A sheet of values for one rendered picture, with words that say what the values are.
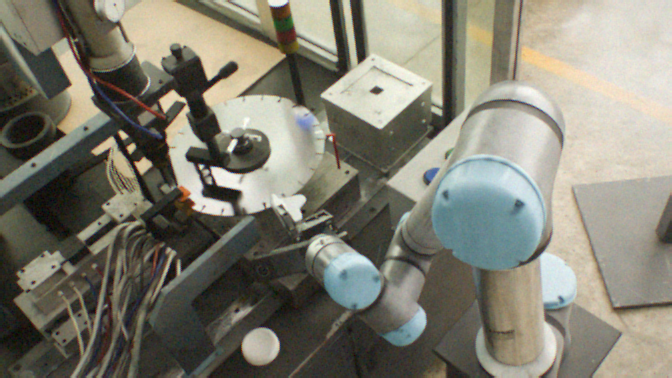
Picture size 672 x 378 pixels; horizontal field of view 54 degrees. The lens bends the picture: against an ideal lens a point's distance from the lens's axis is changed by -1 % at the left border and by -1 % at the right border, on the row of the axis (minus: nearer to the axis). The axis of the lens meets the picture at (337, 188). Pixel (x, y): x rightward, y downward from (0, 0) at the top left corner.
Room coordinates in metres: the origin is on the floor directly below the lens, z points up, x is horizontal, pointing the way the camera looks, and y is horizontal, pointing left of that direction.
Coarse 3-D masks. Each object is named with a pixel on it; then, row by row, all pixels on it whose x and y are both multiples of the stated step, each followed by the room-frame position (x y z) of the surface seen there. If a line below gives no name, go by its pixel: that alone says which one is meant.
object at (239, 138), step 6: (246, 120) 1.00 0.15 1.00; (222, 132) 0.97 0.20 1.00; (228, 132) 0.97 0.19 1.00; (234, 132) 0.96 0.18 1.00; (240, 132) 0.96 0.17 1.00; (234, 138) 0.95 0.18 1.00; (240, 138) 0.95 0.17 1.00; (246, 138) 0.95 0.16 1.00; (252, 138) 0.94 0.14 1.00; (258, 138) 0.94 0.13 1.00; (234, 144) 0.94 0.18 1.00; (240, 144) 0.95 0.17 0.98; (228, 150) 0.92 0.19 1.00
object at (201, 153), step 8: (208, 144) 0.89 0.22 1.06; (216, 144) 0.89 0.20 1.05; (192, 152) 0.92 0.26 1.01; (200, 152) 0.91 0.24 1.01; (208, 152) 0.91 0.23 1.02; (216, 152) 0.89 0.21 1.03; (224, 152) 0.90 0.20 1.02; (192, 160) 0.91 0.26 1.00; (200, 160) 0.90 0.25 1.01; (208, 160) 0.89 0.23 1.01; (216, 160) 0.89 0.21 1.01; (224, 160) 0.88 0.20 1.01; (208, 168) 0.91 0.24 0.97; (224, 168) 0.88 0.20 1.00; (200, 176) 0.91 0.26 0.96
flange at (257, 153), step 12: (252, 132) 1.00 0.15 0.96; (228, 144) 0.98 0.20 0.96; (252, 144) 0.96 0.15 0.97; (264, 144) 0.96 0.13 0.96; (240, 156) 0.94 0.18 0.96; (252, 156) 0.93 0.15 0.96; (264, 156) 0.93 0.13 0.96; (228, 168) 0.92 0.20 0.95; (240, 168) 0.91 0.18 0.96; (252, 168) 0.91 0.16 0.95
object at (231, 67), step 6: (228, 66) 0.89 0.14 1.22; (234, 66) 0.89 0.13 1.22; (222, 72) 0.88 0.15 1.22; (228, 72) 0.88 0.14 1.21; (234, 72) 0.89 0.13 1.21; (216, 78) 0.88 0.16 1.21; (222, 78) 0.88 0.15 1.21; (204, 84) 0.87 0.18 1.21; (210, 84) 0.87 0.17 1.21; (198, 90) 0.86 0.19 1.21; (204, 90) 0.86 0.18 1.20
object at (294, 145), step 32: (256, 96) 1.12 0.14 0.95; (224, 128) 1.04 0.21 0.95; (256, 128) 1.02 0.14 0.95; (288, 128) 1.00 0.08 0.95; (320, 128) 0.98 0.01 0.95; (288, 160) 0.91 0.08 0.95; (320, 160) 0.90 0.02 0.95; (192, 192) 0.88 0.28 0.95; (224, 192) 0.86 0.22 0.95; (256, 192) 0.84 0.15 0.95; (288, 192) 0.83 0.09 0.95
